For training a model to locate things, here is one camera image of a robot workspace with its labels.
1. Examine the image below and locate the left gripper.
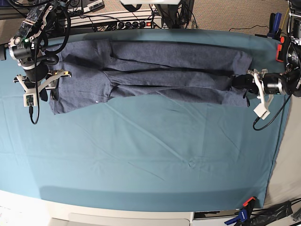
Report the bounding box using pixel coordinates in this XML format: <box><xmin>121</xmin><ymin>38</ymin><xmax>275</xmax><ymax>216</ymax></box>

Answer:
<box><xmin>231</xmin><ymin>69</ymin><xmax>274</xmax><ymax>110</ymax></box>

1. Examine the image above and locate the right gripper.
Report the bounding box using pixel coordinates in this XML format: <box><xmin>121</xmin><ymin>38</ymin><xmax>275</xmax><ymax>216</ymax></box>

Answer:
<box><xmin>13</xmin><ymin>65</ymin><xmax>71</xmax><ymax>102</ymax></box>

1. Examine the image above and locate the blue-grey heathered T-shirt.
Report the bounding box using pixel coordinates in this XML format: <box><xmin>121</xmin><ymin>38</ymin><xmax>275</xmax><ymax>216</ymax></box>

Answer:
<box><xmin>49</xmin><ymin>40</ymin><xmax>253</xmax><ymax>114</ymax></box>

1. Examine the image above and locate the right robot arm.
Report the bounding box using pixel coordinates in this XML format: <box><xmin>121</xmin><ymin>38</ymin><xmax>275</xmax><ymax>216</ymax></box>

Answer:
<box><xmin>8</xmin><ymin>0</ymin><xmax>71</xmax><ymax>106</ymax></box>

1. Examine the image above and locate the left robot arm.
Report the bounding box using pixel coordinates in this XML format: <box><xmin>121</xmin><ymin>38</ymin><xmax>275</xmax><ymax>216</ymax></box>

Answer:
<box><xmin>231</xmin><ymin>0</ymin><xmax>301</xmax><ymax>117</ymax></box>

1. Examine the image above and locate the orange black clamp top right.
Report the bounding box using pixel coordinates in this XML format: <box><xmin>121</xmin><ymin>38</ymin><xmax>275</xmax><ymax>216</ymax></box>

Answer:
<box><xmin>276</xmin><ymin>36</ymin><xmax>291</xmax><ymax>64</ymax></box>

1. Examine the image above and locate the black clamp left edge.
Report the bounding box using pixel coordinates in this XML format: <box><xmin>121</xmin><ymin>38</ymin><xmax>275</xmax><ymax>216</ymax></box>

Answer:
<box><xmin>0</xmin><ymin>43</ymin><xmax>8</xmax><ymax>61</ymax></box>

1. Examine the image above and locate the white power strip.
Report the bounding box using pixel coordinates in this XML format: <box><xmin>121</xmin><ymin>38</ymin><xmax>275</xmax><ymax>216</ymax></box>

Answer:
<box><xmin>99</xmin><ymin>17</ymin><xmax>162</xmax><ymax>31</ymax></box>

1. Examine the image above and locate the teal table cloth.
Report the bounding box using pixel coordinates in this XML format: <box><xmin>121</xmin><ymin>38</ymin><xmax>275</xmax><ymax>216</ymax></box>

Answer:
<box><xmin>0</xmin><ymin>29</ymin><xmax>299</xmax><ymax>210</ymax></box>

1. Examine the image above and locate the orange blue clamp bottom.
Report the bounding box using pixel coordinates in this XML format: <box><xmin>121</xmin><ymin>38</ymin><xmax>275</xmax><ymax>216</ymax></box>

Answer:
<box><xmin>224</xmin><ymin>196</ymin><xmax>257</xmax><ymax>226</ymax></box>

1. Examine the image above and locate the black plastic bag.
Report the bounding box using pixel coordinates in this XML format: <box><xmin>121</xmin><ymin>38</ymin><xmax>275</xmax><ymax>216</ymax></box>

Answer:
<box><xmin>249</xmin><ymin>201</ymin><xmax>293</xmax><ymax>226</ymax></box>

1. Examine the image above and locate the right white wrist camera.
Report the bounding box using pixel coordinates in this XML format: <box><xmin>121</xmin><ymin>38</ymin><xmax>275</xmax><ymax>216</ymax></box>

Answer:
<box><xmin>23</xmin><ymin>93</ymin><xmax>38</xmax><ymax>107</ymax></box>

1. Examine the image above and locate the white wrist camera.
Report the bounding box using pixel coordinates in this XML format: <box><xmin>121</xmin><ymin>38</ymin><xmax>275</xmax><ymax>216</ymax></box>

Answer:
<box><xmin>253</xmin><ymin>103</ymin><xmax>270</xmax><ymax>120</ymax></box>
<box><xmin>23</xmin><ymin>93</ymin><xmax>38</xmax><ymax>107</ymax></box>

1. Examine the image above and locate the camera black cable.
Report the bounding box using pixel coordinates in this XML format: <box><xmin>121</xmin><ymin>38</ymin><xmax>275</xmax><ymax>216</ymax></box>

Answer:
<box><xmin>252</xmin><ymin>93</ymin><xmax>293</xmax><ymax>131</ymax></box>
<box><xmin>28</xmin><ymin>47</ymin><xmax>40</xmax><ymax>125</ymax></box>

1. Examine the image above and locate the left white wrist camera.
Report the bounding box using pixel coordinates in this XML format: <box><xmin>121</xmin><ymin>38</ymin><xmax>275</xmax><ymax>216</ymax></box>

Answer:
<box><xmin>253</xmin><ymin>103</ymin><xmax>270</xmax><ymax>120</ymax></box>

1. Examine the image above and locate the white overhead camera mount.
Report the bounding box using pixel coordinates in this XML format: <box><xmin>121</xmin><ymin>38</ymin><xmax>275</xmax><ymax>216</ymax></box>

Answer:
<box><xmin>120</xmin><ymin>0</ymin><xmax>181</xmax><ymax>5</ymax></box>

